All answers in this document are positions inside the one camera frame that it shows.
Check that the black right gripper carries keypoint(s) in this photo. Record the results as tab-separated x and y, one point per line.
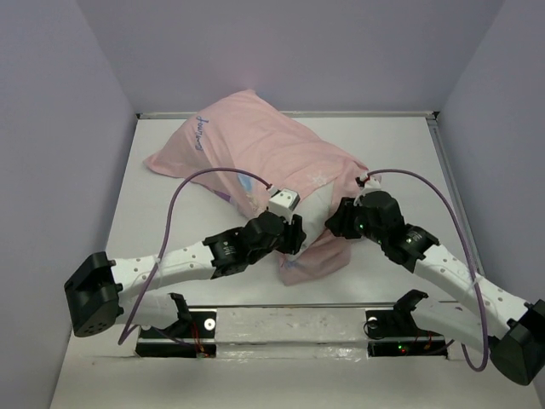
340	223

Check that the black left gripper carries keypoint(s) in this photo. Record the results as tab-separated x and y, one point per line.
293	235

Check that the white pillow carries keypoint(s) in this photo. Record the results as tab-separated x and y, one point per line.
315	211

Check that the pink printed pillowcase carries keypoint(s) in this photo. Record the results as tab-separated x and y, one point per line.
241	139

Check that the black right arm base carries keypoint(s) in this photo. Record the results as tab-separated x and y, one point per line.
392	332

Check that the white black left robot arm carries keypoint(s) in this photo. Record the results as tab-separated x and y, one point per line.
103	292

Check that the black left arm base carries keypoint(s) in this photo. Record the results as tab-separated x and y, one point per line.
191	335

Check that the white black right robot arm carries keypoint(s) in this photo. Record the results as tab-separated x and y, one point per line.
506	329

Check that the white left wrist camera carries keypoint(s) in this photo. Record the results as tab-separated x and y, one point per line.
282	203

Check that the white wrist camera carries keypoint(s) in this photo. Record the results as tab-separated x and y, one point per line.
282	203
368	184

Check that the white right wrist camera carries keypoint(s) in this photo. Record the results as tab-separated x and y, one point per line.
368	184

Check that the aluminium back table rail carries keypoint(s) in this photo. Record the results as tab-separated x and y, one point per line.
310	114

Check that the aluminium table rail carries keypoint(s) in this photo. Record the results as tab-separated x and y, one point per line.
310	114
433	125

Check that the aluminium right table rail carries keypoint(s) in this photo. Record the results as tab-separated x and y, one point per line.
433	125

